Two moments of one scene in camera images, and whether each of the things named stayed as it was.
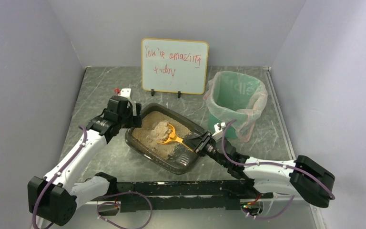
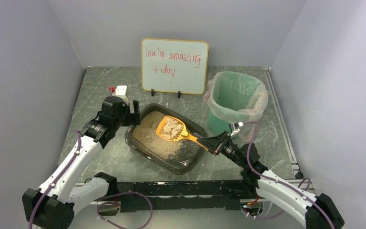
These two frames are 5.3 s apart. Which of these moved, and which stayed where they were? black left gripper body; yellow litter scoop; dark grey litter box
Moved: yellow litter scoop
Stayed: dark grey litter box; black left gripper body
